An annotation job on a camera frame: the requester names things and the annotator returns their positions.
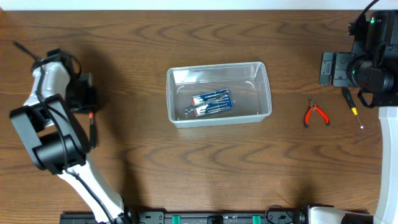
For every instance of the black yellow screwdriver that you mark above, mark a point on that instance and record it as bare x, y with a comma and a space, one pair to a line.
349, 99

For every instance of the blue screwdriver set case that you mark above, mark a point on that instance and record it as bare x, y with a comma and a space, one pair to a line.
223, 105

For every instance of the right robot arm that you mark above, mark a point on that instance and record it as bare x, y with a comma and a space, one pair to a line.
371, 66

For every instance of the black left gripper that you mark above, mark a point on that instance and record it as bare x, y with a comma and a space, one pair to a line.
82, 96

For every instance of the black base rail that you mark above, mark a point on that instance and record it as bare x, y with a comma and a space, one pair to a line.
274, 214

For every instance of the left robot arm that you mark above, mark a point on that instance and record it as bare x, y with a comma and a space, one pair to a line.
57, 128

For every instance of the chrome ring wrench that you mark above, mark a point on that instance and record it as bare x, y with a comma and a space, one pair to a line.
211, 100

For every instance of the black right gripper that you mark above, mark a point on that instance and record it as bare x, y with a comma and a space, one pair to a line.
337, 70

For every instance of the clear plastic container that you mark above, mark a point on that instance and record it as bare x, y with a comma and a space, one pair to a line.
247, 83

